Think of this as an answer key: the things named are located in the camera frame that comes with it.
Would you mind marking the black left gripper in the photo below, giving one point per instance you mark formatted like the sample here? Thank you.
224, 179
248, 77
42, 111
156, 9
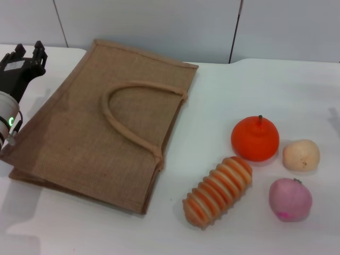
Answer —
18, 74

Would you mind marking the brown jute handbag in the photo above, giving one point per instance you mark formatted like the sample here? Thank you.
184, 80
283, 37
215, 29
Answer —
79, 132

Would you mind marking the orange toy fruit with stem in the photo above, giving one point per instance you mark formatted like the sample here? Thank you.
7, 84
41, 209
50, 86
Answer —
252, 143

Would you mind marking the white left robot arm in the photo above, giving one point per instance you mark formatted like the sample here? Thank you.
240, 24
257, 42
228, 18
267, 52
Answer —
5, 109

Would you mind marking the striped orange toy bread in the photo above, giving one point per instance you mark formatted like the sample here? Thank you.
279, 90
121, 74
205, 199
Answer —
217, 191

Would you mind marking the beige toy fruit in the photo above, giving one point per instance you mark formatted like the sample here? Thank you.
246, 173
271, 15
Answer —
300, 155

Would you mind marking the pink toy fruit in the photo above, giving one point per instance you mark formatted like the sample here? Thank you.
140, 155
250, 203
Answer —
289, 200

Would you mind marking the thin wall joint strip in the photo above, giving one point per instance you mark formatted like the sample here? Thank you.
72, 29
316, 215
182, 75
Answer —
61, 24
236, 32

